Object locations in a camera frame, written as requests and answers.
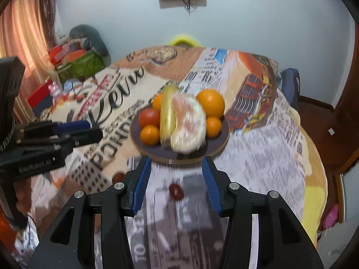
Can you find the green storage box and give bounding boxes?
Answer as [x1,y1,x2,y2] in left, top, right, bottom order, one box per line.
[57,50,105,83]

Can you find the large orange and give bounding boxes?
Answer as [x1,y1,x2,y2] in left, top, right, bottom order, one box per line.
[196,89,225,118]
[151,93,162,111]

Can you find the small mandarin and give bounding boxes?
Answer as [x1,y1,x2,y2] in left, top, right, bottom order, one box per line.
[140,125,160,146]
[206,117,222,139]

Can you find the yellow chair back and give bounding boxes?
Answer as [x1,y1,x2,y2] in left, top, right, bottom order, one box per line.
[169,35,201,47]

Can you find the dark blue backpack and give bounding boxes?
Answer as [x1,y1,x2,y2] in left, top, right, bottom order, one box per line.
[280,68,301,110]

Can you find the red tomato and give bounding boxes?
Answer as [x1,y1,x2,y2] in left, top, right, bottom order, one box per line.
[138,108,160,129]

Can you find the red box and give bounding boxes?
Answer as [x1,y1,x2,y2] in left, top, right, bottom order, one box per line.
[27,80,53,117]

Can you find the pink slipper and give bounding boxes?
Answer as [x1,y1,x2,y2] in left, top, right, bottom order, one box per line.
[323,203,339,230]

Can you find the brown wooden door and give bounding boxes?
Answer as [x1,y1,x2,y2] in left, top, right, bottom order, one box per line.
[334,23,358,174]

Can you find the small mandarin front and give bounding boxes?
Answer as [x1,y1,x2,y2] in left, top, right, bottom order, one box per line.
[206,117,222,139]

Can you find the large orange front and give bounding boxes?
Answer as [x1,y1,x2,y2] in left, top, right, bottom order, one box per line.
[196,89,225,118]

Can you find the newspaper print tablecloth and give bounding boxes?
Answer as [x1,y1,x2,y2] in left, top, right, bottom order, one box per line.
[13,46,327,268]

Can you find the peeled pomelo piece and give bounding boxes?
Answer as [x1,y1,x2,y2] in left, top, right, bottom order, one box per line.
[170,92,206,154]

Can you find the orange brown curtain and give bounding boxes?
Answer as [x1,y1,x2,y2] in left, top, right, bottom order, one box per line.
[0,0,59,71]

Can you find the dark red grape right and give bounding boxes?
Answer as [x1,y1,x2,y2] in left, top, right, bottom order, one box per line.
[169,183,184,201]

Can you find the dark purple round plate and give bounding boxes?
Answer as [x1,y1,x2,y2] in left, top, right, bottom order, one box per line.
[130,106,229,165]

